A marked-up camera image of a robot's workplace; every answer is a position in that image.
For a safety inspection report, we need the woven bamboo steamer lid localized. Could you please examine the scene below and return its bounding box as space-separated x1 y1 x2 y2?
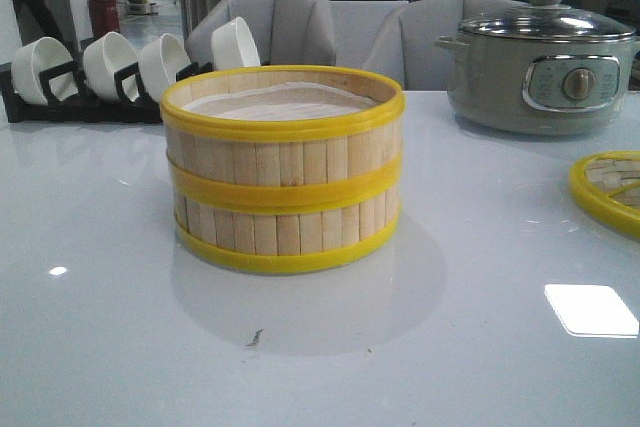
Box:
568 151 639 240

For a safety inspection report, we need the bamboo steamer base tier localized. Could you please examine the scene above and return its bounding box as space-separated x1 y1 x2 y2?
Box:
174 185 400 274

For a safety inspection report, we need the white liner paper upper tier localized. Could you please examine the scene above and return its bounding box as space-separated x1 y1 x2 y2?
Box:
183 82 378 121

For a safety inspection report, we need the white bowl rightmost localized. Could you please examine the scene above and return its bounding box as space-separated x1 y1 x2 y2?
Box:
211 17 261 70

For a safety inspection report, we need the white bowl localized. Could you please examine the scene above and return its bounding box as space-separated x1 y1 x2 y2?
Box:
139 33 191 102
82 31 138 102
211 17 261 70
11 36 72 105

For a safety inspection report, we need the grey chair left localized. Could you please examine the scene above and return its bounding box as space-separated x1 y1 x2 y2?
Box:
185 0 337 66

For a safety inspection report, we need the grey chair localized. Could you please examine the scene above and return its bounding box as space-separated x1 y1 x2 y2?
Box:
361 0 521 91
185 0 337 66

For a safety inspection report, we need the grey chair right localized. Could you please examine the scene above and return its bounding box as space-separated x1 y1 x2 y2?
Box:
361 0 521 91

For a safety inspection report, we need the green electric cooking pot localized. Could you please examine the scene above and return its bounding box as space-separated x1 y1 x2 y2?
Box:
435 33 639 136

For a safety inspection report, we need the black dish rack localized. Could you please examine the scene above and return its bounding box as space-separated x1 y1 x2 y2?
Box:
0 50 214 125

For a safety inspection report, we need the red bin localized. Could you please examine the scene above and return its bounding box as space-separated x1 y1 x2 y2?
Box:
87 0 120 39

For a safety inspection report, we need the glass pot lid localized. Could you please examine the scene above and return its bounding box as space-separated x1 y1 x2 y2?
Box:
459 0 636 43

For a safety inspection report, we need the white bowl far left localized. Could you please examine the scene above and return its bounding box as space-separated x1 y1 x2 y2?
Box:
11 36 72 105

